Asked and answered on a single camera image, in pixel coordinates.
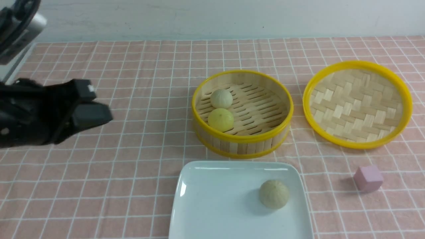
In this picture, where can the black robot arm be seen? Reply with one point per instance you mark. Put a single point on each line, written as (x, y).
(20, 25)

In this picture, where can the pale white steamed bun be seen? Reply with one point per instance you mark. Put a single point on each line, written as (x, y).
(221, 98)

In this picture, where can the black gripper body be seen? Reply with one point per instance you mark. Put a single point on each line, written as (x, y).
(35, 115)

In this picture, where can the yellow rimmed woven steamer lid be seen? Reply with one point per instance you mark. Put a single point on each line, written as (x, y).
(357, 104)

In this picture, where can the beige steamed bun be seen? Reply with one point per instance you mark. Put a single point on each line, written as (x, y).
(274, 194)

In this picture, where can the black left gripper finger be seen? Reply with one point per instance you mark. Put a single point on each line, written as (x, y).
(83, 117)

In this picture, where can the pink checkered tablecloth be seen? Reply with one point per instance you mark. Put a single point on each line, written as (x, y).
(118, 180)

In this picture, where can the white square plate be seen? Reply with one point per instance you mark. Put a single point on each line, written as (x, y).
(220, 200)

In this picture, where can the pink cube block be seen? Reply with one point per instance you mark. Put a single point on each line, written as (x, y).
(368, 178)

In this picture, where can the yellow steamed bun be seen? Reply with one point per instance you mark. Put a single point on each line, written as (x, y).
(221, 119)

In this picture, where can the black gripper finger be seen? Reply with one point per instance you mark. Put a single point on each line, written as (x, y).
(85, 91)

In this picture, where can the yellow rimmed bamboo steamer basket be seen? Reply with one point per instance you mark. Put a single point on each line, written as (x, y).
(262, 108)

